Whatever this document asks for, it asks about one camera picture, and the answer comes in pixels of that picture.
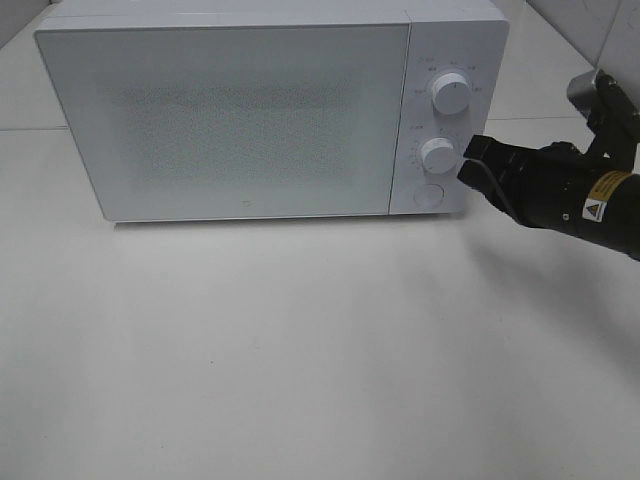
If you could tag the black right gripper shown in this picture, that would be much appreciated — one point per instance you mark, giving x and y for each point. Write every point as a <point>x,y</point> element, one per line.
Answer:
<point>547,187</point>

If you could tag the white microwave knob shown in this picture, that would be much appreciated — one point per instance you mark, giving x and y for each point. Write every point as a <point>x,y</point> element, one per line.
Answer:
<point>451,93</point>
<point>438,156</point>

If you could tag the round white door button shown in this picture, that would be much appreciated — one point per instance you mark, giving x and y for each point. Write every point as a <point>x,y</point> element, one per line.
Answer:
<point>429,196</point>

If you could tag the white microwave door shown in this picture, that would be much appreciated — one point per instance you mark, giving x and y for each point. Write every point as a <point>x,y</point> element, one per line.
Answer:
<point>199,124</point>

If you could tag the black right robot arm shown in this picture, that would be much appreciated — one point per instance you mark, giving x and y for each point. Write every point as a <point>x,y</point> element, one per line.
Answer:
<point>610,210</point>

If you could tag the white microwave oven body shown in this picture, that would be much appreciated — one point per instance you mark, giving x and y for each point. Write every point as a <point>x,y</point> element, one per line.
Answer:
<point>468,37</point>

